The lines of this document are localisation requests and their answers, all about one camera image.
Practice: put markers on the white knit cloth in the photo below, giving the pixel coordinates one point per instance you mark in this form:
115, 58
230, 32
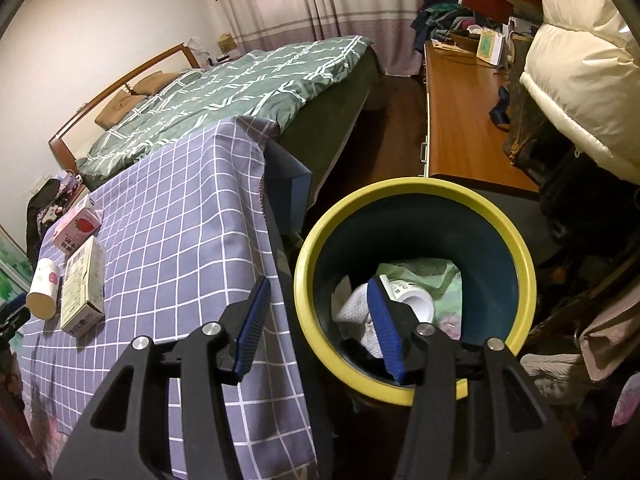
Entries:
555, 375

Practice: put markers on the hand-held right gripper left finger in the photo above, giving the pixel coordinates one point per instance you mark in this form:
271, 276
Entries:
252, 320

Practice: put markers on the wooden desk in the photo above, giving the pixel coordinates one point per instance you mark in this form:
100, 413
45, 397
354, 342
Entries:
460, 120

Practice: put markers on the small cardboard box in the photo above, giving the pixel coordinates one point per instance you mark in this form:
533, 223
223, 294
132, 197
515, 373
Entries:
227, 44

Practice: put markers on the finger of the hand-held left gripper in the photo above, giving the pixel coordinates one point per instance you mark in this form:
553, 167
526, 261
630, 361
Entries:
12, 320

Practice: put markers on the beige carton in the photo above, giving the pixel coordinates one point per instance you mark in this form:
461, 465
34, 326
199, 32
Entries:
82, 280

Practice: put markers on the wooden headboard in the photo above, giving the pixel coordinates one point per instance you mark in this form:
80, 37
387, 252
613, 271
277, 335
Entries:
60, 152

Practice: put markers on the pink carton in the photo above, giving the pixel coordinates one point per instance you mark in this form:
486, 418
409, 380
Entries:
80, 225

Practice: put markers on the brown patterned bag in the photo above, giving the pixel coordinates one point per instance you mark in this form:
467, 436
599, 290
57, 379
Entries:
530, 125

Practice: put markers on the bed with green quilt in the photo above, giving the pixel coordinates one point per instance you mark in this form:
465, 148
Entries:
240, 90

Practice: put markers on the brown pillow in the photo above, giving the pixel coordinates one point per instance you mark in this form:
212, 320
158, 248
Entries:
157, 82
120, 110

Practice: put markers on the grey blue box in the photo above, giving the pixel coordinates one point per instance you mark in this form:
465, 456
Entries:
290, 190

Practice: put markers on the white paper cup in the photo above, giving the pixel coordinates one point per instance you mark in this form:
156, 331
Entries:
415, 302

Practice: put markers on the pink striped curtain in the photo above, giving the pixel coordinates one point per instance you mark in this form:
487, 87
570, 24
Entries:
325, 0

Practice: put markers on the dark green mattress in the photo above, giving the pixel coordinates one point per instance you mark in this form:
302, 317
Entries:
340, 125

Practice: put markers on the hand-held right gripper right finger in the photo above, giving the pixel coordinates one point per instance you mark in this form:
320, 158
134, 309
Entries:
382, 320

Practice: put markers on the white and green paper bag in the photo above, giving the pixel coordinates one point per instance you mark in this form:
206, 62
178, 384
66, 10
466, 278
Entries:
487, 47

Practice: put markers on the pile of clothes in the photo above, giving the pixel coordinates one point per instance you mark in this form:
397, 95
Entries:
445, 15

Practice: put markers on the beige cloth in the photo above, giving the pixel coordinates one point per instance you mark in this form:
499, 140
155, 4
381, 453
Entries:
610, 340

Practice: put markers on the dotted paper cup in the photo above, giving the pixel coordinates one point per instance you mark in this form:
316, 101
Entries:
44, 285

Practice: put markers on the floral pink cloth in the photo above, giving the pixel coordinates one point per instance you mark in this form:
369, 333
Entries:
627, 402

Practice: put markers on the white down jacket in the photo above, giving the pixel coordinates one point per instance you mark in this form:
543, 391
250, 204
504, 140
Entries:
575, 70

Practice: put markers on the yellow rimmed blue trash bin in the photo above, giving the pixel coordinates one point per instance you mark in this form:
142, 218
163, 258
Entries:
450, 230

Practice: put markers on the blue item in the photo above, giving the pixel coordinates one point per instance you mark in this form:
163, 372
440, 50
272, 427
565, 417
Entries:
500, 110

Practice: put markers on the black bag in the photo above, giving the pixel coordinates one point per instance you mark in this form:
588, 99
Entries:
570, 210

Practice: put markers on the dark clothes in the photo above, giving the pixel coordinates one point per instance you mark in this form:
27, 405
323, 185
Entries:
37, 210

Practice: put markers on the wardrobe sliding door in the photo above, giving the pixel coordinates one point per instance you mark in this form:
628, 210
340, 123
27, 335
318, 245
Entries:
10, 270

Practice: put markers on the green plastic bag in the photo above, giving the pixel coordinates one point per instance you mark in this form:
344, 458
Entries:
440, 285

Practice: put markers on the white tissue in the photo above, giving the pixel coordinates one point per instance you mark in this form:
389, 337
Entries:
355, 307

